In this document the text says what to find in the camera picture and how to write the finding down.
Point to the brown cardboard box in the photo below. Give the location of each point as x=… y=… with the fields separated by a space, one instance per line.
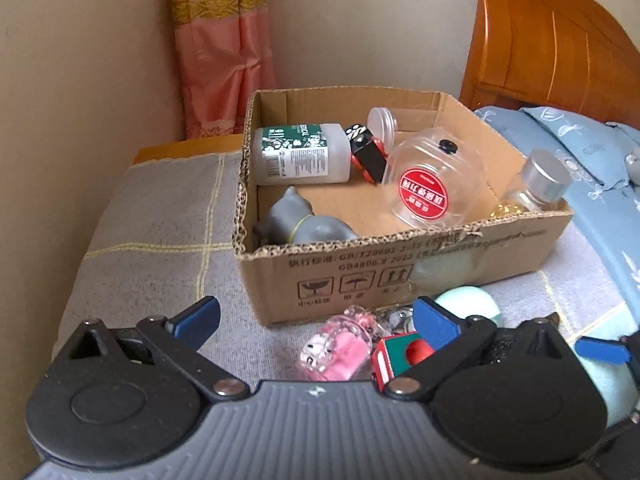
x=450 y=260

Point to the red and green toy cube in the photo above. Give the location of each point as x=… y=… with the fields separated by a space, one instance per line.
x=395 y=355

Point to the blue floral bedsheet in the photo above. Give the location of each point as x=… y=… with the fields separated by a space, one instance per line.
x=600 y=220

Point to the clear plastic jar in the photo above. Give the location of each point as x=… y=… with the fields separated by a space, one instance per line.
x=381 y=122

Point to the white bottle green label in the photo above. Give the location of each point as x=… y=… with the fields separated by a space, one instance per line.
x=300 y=155

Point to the wooden headboard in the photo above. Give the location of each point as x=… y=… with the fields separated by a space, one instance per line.
x=550 y=35

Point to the clear dome container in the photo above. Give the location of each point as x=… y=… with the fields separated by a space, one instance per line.
x=425 y=190

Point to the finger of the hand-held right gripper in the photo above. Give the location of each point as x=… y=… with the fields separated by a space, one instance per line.
x=600 y=351
x=622 y=425

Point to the grey elephant toy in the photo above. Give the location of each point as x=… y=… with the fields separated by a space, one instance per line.
x=310 y=227

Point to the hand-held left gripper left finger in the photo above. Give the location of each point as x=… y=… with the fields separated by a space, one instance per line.
x=196 y=319

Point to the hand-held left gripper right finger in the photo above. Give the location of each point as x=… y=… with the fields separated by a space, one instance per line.
x=434 y=325

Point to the blue floral pillow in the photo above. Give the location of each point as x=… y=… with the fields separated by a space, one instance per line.
x=575 y=135

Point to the glass bottle of gold capsules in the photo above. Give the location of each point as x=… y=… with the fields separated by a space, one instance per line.
x=542 y=172

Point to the black toy car red wheels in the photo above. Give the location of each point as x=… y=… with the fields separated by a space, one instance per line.
x=370 y=157

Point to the pink curtain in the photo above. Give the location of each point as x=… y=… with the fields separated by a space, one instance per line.
x=220 y=60

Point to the mint green round case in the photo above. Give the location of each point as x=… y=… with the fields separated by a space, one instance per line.
x=470 y=302

